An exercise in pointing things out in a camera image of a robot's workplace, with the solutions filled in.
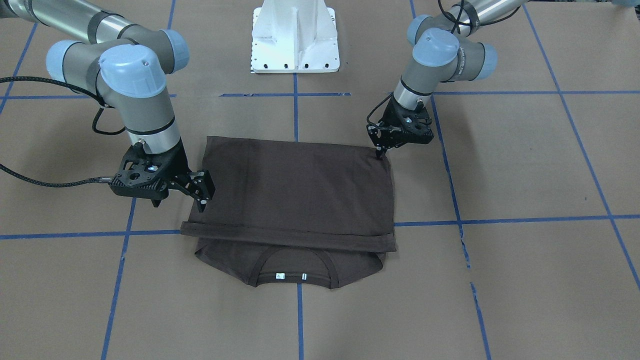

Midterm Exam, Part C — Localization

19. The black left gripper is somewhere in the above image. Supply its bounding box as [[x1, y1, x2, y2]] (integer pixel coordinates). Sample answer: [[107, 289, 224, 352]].
[[366, 96, 435, 160]]

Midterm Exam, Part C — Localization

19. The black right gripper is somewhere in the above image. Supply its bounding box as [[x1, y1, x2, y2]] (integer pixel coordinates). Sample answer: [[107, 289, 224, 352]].
[[132, 140, 216, 213]]

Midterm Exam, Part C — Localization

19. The brown t-shirt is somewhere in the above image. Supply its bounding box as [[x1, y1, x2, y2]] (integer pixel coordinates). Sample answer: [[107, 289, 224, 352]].
[[180, 136, 397, 289]]

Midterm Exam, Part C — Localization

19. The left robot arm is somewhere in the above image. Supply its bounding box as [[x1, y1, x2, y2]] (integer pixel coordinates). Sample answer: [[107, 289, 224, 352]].
[[366, 0, 524, 158]]

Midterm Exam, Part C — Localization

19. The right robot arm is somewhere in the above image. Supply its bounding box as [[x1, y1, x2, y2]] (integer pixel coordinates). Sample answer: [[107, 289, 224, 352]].
[[1, 0, 215, 212]]

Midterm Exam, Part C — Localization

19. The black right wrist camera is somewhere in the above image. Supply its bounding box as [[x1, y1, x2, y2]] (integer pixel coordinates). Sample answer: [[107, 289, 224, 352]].
[[109, 146, 169, 207]]

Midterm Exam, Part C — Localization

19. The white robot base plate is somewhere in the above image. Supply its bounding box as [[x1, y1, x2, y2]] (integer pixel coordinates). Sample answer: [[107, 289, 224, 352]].
[[250, 0, 341, 74]]

